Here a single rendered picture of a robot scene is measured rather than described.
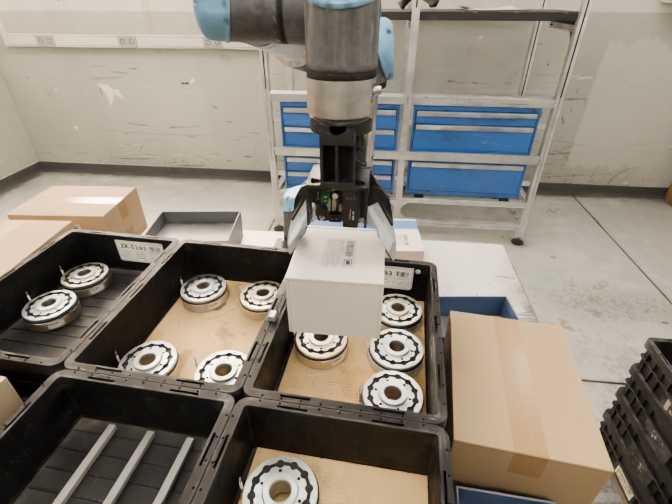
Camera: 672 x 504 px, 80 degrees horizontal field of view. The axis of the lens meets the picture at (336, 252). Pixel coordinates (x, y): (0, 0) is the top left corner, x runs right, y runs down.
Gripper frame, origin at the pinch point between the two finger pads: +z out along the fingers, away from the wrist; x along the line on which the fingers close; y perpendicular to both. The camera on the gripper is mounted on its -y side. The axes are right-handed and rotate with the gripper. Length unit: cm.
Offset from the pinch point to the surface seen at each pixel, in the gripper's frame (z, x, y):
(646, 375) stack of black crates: 61, 85, -38
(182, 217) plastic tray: 34, -62, -67
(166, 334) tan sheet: 27.8, -37.1, -7.6
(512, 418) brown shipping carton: 24.7, 28.0, 6.7
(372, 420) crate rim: 17.8, 5.8, 14.1
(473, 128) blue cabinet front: 36, 59, -195
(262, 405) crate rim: 17.6, -9.9, 13.6
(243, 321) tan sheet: 27.9, -22.4, -13.2
